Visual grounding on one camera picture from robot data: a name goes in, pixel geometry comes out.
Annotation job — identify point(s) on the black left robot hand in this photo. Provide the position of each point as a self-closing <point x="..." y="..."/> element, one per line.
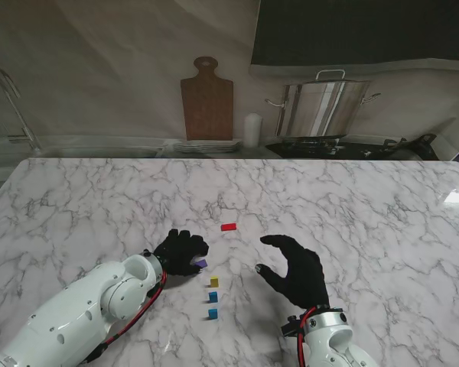
<point x="180" y="252"/>

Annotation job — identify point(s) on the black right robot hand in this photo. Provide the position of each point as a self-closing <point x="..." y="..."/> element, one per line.
<point x="302" y="275"/>

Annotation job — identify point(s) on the purple domino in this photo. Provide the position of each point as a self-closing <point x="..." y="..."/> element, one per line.
<point x="202" y="263"/>

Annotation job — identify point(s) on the yellow domino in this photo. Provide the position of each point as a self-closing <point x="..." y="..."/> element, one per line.
<point x="214" y="282"/>

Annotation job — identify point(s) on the red domino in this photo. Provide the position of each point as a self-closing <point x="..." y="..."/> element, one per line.
<point x="229" y="227"/>

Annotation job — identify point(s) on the blue domino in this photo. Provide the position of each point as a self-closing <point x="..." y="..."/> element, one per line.
<point x="213" y="314"/>
<point x="213" y="297"/>

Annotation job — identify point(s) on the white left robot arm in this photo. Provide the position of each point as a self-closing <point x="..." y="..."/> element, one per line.
<point x="80" y="313"/>

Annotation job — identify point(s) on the black gas stove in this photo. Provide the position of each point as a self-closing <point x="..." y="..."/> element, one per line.
<point x="313" y="147"/>

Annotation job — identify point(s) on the steel sink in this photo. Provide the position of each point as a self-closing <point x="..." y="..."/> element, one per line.
<point x="99" y="147"/>

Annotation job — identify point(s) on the white candle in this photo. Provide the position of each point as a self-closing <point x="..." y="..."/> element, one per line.
<point x="252" y="130"/>

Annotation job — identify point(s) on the brown wooden cutting board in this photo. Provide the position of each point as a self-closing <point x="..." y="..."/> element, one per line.
<point x="207" y="107"/>

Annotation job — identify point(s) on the steel stockpot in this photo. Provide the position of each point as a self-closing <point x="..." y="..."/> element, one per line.
<point x="321" y="109"/>

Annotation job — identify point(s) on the dark range hood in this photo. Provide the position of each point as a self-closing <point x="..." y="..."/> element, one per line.
<point x="367" y="30"/>

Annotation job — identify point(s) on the black right wrist camera bracket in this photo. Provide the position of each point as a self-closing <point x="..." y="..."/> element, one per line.
<point x="290" y="327"/>

